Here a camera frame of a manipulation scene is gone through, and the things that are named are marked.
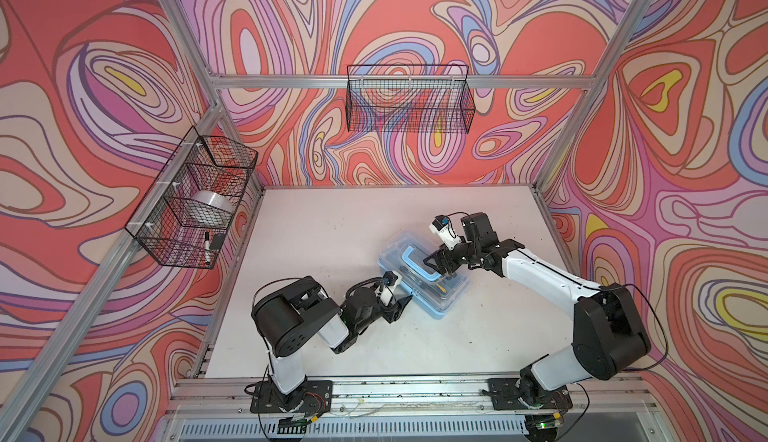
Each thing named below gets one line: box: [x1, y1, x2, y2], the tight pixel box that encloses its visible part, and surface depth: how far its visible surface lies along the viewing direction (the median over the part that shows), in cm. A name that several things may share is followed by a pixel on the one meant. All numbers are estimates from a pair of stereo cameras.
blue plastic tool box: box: [378, 231, 471, 319], surface depth 85 cm
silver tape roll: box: [189, 190, 234, 219], surface depth 73 cm
